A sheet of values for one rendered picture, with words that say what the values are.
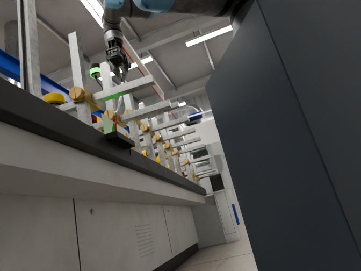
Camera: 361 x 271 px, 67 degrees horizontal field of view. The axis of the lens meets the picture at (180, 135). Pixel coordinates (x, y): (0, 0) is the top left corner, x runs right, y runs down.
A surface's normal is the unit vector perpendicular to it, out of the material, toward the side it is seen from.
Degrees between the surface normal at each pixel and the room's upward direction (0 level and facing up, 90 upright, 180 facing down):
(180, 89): 90
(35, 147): 90
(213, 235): 90
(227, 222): 90
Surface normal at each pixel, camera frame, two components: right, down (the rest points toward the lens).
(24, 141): 0.95, -0.28
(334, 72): 0.22, -0.36
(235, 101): -0.95, 0.13
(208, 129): -0.22, -0.26
